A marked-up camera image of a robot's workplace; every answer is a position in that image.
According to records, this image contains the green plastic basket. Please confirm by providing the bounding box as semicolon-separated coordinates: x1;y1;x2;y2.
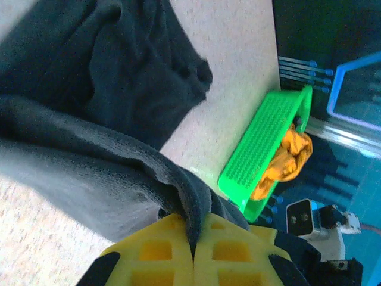
217;84;314;223

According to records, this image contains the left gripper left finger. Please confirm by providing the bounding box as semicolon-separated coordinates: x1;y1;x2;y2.
76;212;195;286

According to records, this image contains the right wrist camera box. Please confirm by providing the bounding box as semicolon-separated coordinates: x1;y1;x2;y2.
285;198;330;239

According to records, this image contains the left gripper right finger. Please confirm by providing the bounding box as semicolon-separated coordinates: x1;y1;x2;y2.
192;212;311;286

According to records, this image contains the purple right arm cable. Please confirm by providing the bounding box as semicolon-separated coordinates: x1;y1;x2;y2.
358;223;381;238

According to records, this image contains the orange t-shirt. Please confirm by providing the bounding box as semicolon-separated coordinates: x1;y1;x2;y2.
249;121;314;201

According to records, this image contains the aluminium frame post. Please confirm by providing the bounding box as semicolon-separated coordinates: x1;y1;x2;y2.
302;116;381;160

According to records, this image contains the dark grey t-shirt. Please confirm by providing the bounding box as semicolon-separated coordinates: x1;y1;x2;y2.
0;0;251;245

